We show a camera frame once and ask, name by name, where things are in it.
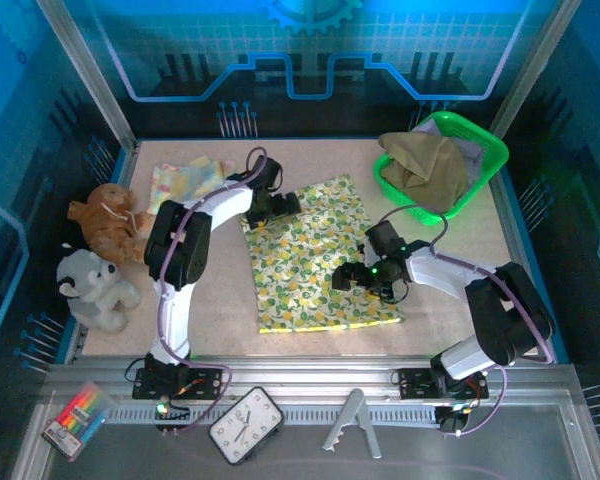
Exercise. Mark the lemon print skirt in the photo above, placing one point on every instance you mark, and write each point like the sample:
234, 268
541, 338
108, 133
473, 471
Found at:
290, 270

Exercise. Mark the pastel floral skirt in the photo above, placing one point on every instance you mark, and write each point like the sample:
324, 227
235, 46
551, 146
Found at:
190, 175

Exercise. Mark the olive green skirt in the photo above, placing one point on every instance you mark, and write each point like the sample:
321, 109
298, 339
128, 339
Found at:
425, 170

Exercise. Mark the lavender grey skirt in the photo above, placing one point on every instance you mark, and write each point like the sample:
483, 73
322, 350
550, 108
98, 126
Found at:
472, 160

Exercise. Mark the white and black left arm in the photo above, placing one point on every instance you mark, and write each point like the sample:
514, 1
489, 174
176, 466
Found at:
172, 320

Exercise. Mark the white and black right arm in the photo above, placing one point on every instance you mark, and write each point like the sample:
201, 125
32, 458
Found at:
440, 275

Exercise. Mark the aluminium cross beam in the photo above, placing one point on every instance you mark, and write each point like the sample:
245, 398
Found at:
305, 372

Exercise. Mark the grey metal stand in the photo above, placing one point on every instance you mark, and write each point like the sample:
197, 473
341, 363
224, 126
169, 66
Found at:
352, 405

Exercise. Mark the black controller board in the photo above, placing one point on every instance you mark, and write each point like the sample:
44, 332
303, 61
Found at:
172, 425
450, 422

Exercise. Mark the green plastic basket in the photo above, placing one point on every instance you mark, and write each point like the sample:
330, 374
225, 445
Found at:
495, 150

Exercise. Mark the brown plush bear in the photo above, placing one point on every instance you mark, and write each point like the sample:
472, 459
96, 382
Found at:
105, 220

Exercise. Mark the black white analog clock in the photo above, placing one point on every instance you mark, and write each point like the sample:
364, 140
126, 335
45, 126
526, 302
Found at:
245, 425

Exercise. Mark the grey white plush husky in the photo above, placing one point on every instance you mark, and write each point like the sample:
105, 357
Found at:
90, 295

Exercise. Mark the pack of coloured markers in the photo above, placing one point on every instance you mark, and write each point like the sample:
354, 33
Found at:
75, 420

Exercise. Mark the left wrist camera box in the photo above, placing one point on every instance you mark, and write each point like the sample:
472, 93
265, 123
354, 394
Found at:
270, 175

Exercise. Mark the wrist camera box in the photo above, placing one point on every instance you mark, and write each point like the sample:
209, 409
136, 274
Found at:
382, 237
270, 175

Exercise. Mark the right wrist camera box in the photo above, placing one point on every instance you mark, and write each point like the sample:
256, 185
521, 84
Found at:
382, 237

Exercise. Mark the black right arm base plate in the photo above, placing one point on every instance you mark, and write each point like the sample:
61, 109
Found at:
415, 385

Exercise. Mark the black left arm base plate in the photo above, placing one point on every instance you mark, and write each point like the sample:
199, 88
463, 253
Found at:
205, 382

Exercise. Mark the aluminium frame post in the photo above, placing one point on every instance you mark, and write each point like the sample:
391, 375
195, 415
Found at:
530, 65
87, 75

